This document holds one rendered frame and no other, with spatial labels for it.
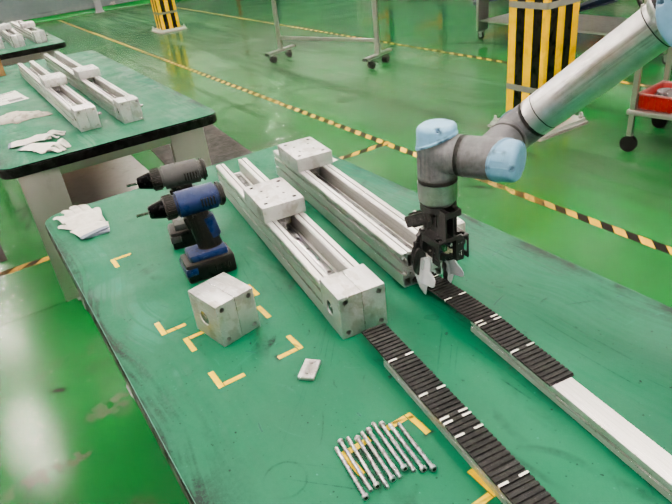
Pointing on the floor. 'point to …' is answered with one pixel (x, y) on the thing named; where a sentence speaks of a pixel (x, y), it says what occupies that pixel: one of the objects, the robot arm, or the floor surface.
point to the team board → (331, 39)
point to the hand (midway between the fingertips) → (434, 282)
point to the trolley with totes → (649, 101)
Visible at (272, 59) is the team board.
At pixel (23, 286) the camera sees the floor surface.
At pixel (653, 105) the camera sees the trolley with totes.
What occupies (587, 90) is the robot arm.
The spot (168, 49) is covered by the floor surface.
